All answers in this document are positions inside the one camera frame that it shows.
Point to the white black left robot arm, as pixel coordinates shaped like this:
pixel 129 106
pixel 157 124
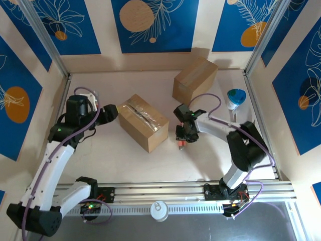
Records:
pixel 57 160

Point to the blue white plastic cup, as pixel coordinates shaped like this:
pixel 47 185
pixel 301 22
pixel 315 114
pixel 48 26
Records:
pixel 235 98

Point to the aluminium table side rail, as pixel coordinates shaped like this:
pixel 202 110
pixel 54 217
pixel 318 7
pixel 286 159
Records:
pixel 65 85
pixel 252 90

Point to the black left base controller board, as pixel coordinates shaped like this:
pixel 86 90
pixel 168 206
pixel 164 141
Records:
pixel 90 207

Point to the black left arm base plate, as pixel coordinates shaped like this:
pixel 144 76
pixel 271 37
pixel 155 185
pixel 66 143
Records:
pixel 107 194

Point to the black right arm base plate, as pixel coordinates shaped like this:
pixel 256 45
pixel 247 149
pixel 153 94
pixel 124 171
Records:
pixel 210 193

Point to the taped brown cardboard box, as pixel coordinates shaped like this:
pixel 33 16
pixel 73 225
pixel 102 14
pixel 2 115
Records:
pixel 140 130
pixel 193 77

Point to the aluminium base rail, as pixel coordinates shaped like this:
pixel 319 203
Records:
pixel 163 190

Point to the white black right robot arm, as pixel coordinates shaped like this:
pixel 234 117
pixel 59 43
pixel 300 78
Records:
pixel 215 128

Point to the black base controller board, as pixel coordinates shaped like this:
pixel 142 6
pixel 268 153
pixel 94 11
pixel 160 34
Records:
pixel 233 206
pixel 90 207

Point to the small grey metal tool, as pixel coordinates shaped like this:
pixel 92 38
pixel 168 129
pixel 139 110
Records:
pixel 253 122
pixel 235 118

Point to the aluminium frame post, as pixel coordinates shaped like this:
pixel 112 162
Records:
pixel 45 37
pixel 270 40

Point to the blue floral wall poster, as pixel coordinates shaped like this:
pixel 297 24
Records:
pixel 175 37
pixel 225 30
pixel 25 37
pixel 15 125
pixel 291 30
pixel 75 37
pixel 288 113

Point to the pink utility knife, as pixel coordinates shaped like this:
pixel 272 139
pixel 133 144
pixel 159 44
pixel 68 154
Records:
pixel 181 144

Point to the silver tin can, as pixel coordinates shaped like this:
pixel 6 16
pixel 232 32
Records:
pixel 159 209

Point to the black right base controller board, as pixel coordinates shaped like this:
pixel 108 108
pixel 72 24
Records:
pixel 233 206

